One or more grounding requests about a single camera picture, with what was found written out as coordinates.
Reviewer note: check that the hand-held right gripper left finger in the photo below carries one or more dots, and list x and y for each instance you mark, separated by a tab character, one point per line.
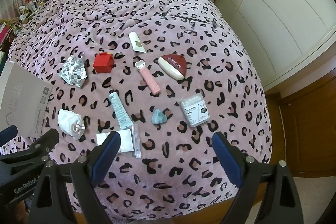
105	155

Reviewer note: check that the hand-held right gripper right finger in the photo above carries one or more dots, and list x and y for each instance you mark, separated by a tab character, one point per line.
227	158

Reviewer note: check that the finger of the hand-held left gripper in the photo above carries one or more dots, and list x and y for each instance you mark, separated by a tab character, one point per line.
8	133
43	142

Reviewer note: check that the white sachet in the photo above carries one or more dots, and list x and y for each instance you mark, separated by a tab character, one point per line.
126	140

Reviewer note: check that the white face mask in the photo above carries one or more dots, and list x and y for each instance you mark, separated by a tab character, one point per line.
68	121

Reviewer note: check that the clear stick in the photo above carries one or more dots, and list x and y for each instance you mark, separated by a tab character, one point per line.
136	140

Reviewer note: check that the white cardboard box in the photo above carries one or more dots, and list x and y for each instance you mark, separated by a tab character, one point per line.
21	92

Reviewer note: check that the white and teal tube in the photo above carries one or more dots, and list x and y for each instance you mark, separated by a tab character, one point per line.
119	108

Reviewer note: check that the clear cotton swab box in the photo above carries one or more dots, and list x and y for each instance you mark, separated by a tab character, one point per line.
195	111

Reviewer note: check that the teal triangular sponge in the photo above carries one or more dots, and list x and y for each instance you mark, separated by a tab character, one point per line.
158	117

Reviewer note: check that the red and white triangular case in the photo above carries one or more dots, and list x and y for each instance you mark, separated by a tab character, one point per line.
173	64

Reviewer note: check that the crumpled silver foil packet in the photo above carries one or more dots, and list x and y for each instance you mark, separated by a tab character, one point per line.
72	71

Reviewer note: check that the pink leopard print blanket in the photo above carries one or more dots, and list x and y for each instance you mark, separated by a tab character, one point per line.
210	77

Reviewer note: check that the red small box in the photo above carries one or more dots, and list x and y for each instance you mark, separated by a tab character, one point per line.
103	64

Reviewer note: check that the white tube with gold label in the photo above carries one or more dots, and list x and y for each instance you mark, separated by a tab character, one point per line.
136	41

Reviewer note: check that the metal clothes hanger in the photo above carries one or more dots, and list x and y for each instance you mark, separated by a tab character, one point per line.
183	18

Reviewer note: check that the white wardrobe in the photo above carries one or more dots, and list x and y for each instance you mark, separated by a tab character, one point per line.
275	16

